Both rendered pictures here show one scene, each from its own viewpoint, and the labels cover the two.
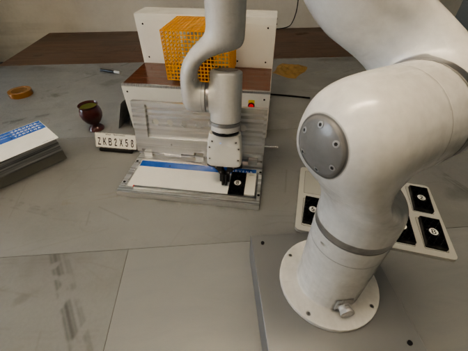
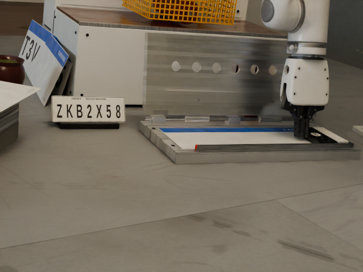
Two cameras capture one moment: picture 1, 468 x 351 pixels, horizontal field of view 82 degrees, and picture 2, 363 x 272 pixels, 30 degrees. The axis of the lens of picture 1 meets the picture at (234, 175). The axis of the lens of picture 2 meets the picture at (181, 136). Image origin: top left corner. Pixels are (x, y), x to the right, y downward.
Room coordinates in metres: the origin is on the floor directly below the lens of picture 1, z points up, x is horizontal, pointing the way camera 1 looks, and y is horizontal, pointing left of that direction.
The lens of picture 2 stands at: (-0.44, 1.03, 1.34)
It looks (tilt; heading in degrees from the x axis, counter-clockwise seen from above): 18 degrees down; 326
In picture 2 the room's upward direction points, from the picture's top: 8 degrees clockwise
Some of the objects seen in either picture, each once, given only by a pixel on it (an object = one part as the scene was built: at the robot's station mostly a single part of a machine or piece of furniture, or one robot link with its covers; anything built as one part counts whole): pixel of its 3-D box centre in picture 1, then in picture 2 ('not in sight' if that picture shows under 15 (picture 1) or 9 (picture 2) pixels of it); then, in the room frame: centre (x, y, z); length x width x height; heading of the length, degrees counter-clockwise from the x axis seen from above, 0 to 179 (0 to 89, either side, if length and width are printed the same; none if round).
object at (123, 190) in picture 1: (193, 175); (250, 136); (0.65, 0.13, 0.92); 0.44 x 0.21 x 0.04; 82
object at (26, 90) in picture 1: (20, 92); not in sight; (1.28, 1.08, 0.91); 0.10 x 0.10 x 0.02
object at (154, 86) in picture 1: (228, 70); (193, 20); (1.10, 0.02, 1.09); 0.75 x 0.40 x 0.38; 82
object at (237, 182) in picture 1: (237, 184); (315, 136); (0.60, -0.01, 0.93); 0.10 x 0.05 x 0.01; 172
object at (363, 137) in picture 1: (364, 168); not in sight; (0.25, -0.16, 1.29); 0.19 x 0.12 x 0.24; 118
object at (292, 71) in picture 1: (290, 68); not in sight; (1.61, -0.33, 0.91); 0.22 x 0.18 x 0.02; 151
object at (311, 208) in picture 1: (312, 210); not in sight; (0.50, -0.23, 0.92); 0.10 x 0.05 x 0.01; 164
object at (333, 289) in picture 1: (338, 255); not in sight; (0.26, -0.19, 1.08); 0.19 x 0.19 x 0.18
